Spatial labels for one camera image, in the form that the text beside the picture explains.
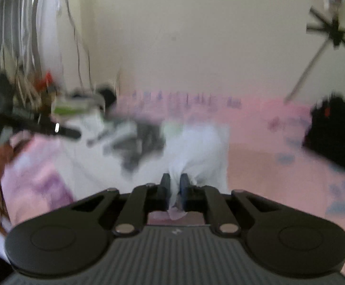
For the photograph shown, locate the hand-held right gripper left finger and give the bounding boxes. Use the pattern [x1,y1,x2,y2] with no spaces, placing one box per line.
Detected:
[71,173,172,237]

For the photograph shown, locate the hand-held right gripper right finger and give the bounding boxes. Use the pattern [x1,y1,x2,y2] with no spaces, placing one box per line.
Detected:
[180,173,280,236]

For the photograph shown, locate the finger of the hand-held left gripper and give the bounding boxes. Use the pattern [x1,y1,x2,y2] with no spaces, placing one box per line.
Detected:
[0,111,82,139]

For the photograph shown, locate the white garment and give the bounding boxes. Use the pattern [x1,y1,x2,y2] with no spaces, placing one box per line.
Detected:
[61,113,231,220]

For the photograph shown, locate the pink tree print bed sheet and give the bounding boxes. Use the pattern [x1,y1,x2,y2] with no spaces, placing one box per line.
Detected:
[0,90,345,285]

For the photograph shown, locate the black bag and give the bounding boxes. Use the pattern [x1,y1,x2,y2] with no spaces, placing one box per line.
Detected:
[302,94,345,181]

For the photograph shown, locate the grey rod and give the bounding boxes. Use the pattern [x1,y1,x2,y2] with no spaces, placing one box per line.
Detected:
[283,40,332,104]

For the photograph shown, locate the hanging cables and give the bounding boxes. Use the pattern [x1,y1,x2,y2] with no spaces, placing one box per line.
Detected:
[53,0,97,95]

